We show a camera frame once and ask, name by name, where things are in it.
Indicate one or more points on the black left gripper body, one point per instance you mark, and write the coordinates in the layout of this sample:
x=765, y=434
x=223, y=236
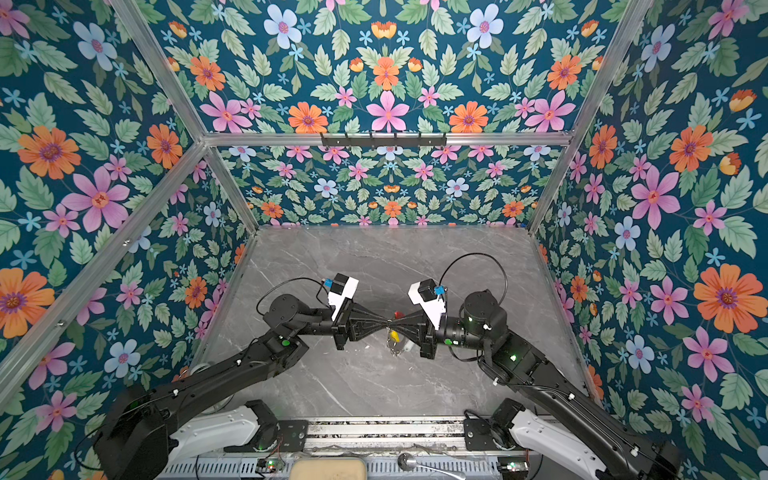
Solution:
x=339, y=327

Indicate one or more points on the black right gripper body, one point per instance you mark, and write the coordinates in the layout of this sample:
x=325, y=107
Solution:
x=430, y=342

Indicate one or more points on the metal keyring with red grip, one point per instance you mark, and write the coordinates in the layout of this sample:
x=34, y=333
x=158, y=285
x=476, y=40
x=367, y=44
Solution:
x=398, y=343

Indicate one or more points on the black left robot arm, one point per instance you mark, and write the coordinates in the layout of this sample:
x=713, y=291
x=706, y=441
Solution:
x=134, y=441

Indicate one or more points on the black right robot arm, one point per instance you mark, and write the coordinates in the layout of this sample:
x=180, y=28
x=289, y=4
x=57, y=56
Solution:
x=584, y=438

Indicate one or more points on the round metal knob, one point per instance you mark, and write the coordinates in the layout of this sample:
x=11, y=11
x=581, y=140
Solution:
x=407, y=462

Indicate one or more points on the beige pad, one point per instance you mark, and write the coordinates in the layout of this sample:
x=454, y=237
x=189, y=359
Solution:
x=329, y=469

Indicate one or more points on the black hook rack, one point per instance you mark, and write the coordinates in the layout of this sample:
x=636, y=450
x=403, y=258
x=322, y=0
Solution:
x=371, y=140

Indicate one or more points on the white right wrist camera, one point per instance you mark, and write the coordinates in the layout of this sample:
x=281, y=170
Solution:
x=430, y=297

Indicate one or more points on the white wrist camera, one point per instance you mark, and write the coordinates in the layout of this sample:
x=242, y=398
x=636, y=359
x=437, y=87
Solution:
x=340, y=288
x=430, y=297

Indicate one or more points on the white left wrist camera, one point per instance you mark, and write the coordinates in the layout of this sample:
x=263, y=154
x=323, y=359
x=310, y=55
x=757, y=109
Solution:
x=340, y=288

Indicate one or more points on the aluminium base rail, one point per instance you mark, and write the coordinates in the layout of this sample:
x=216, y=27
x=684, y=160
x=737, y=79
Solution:
x=232, y=432

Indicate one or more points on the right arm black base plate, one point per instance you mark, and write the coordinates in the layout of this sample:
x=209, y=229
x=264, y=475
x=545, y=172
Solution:
x=482, y=434

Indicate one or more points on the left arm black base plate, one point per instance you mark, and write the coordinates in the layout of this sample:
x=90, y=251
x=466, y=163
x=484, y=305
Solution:
x=284, y=435

